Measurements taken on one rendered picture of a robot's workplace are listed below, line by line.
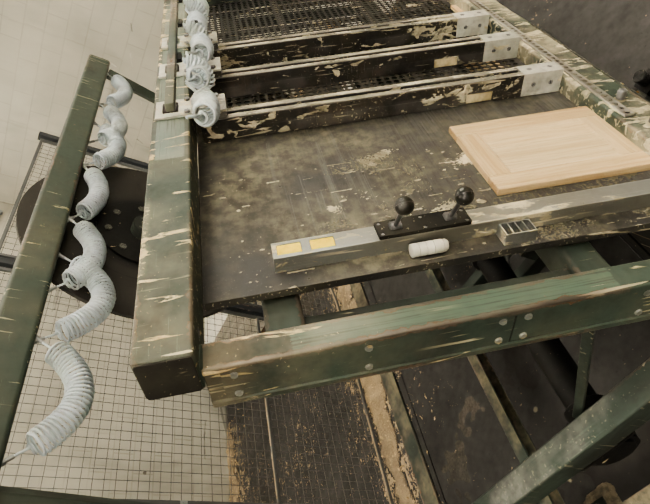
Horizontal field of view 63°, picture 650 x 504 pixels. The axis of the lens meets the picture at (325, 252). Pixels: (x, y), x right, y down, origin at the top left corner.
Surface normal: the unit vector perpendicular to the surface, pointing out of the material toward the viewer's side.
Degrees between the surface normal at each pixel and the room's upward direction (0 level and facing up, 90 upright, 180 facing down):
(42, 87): 90
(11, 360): 90
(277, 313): 59
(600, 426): 0
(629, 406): 0
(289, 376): 90
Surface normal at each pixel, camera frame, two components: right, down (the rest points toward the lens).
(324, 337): -0.06, -0.75
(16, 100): 0.18, 0.66
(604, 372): -0.87, -0.23
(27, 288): 0.45, -0.73
